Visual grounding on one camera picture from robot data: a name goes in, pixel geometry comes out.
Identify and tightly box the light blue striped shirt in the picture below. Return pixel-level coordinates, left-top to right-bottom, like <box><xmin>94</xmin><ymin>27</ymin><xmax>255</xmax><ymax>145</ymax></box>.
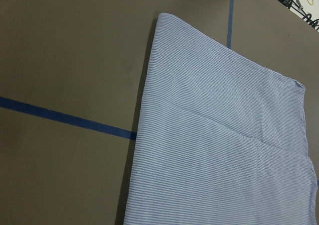
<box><xmin>124</xmin><ymin>13</ymin><xmax>318</xmax><ymax>225</ymax></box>

